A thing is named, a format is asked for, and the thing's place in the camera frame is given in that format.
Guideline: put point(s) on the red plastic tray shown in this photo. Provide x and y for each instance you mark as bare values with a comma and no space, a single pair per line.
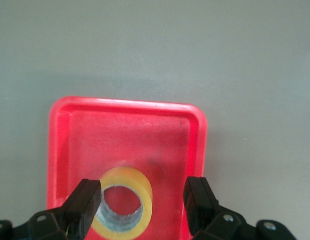
124,140

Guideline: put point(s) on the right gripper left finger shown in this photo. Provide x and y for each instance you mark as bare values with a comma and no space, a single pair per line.
79,212

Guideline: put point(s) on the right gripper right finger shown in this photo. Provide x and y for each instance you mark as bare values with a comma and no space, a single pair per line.
202,207

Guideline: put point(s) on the yellow packing tape roll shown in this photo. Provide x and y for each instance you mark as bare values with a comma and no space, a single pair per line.
134,180

